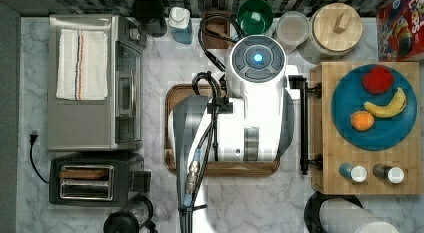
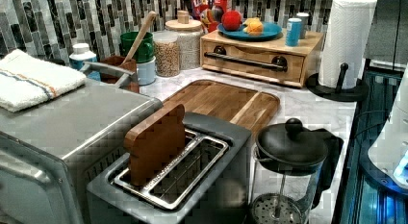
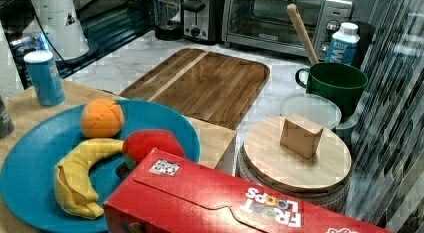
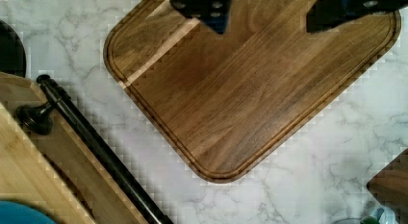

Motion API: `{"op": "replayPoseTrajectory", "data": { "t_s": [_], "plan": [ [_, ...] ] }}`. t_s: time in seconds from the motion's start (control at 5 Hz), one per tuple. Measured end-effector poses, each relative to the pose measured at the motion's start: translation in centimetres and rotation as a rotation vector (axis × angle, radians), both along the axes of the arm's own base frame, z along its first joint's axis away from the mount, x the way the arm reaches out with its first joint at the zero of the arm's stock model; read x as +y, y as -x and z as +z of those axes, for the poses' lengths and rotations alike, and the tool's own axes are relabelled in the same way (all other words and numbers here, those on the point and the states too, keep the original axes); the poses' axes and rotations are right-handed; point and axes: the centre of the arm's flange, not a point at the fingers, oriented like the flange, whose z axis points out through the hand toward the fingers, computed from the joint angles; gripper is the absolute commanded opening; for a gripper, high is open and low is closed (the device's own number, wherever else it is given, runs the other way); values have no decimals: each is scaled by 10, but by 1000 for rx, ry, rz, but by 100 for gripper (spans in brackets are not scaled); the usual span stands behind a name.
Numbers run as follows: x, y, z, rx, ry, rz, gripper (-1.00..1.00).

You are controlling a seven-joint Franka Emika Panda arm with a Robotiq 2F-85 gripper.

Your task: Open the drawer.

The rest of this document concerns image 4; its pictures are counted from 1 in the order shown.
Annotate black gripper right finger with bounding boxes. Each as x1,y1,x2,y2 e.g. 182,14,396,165
306,0,408,33

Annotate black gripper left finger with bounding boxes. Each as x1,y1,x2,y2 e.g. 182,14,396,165
169,0,232,35

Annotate light bamboo drawer cabinet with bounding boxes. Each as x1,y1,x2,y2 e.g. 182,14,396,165
0,73,148,224

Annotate dark wooden cutting board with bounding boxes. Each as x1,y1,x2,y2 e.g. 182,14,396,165
104,0,401,183

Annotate dark wooden board corner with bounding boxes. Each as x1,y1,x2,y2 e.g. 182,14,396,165
367,150,408,224

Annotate black round object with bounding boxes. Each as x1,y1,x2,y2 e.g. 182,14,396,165
0,21,27,77

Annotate clear glass item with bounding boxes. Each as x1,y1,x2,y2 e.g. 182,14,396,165
333,207,398,224

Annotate blue round object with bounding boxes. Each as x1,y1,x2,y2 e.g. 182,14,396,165
0,201,56,224

